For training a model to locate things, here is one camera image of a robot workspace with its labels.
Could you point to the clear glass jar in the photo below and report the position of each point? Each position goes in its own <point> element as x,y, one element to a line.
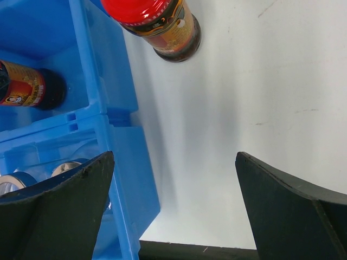
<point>16,181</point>
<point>69,165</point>

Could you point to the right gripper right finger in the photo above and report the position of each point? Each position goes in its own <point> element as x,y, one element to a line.
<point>291,218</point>

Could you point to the blue three-compartment plastic bin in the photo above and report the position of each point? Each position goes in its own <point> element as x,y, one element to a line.
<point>77,40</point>

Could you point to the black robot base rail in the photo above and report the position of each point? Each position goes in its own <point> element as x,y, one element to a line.
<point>161,250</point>

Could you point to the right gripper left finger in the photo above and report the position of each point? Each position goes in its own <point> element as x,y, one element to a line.
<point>58,218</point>

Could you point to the red-lid sauce jar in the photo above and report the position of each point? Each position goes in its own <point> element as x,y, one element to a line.
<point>168,26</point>
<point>25,86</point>

